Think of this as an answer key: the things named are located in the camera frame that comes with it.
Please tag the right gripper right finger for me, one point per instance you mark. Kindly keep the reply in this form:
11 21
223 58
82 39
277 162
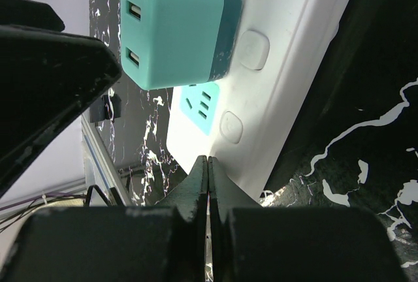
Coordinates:
253 243

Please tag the white multi-socket power strip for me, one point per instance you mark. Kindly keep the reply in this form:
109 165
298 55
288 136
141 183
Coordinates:
279 48

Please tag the teal usb charger plug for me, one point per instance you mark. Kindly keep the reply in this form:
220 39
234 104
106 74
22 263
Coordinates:
169 43

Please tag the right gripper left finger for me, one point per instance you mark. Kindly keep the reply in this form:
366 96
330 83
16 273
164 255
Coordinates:
163 242

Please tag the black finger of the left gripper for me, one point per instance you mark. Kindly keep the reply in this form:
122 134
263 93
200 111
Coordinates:
48 79

